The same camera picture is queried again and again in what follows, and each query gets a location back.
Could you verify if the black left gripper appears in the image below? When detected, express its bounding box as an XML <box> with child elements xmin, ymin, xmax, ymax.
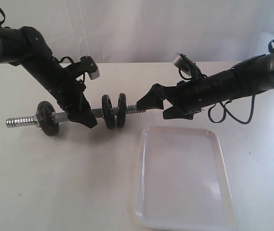
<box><xmin>52</xmin><ymin>75</ymin><xmax>97</xmax><ymax>128</ymax></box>

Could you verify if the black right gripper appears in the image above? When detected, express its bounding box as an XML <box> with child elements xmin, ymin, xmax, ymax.
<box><xmin>137</xmin><ymin>80</ymin><xmax>214</xmax><ymax>120</ymax></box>

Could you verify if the black weight plate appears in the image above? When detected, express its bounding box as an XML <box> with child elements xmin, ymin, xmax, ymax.
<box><xmin>36</xmin><ymin>101</ymin><xmax>59</xmax><ymax>137</ymax></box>
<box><xmin>117</xmin><ymin>93</ymin><xmax>127</xmax><ymax>128</ymax></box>
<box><xmin>101</xmin><ymin>94</ymin><xmax>115</xmax><ymax>129</ymax></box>

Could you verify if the chrome threaded dumbbell bar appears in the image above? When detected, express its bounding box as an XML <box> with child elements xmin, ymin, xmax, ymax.
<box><xmin>6</xmin><ymin>105</ymin><xmax>145</xmax><ymax>128</ymax></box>

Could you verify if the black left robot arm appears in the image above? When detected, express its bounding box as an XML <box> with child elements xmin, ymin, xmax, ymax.
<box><xmin>0</xmin><ymin>26</ymin><xmax>100</xmax><ymax>128</ymax></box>

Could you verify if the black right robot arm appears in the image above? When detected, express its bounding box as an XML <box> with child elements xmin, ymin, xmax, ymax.
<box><xmin>137</xmin><ymin>52</ymin><xmax>274</xmax><ymax>119</ymax></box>

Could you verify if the white rectangular plastic tray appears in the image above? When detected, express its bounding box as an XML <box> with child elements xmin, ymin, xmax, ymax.
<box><xmin>133</xmin><ymin>126</ymin><xmax>237</xmax><ymax>231</ymax></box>

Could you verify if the white sheer curtain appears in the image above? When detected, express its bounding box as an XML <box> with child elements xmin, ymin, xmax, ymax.
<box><xmin>0</xmin><ymin>0</ymin><xmax>274</xmax><ymax>63</ymax></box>

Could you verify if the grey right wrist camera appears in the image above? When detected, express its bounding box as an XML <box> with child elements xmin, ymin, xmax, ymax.
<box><xmin>172</xmin><ymin>53</ymin><xmax>201</xmax><ymax>79</ymax></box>

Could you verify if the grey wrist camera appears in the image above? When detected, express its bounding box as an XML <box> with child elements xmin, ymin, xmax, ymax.
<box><xmin>80</xmin><ymin>56</ymin><xmax>100</xmax><ymax>80</ymax></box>
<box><xmin>172</xmin><ymin>53</ymin><xmax>201</xmax><ymax>79</ymax></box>

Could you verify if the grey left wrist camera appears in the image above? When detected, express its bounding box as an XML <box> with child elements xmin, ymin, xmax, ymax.
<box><xmin>80</xmin><ymin>56</ymin><xmax>100</xmax><ymax>80</ymax></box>

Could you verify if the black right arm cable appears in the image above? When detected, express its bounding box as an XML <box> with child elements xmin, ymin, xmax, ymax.
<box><xmin>208</xmin><ymin>39</ymin><xmax>274</xmax><ymax>125</ymax></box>

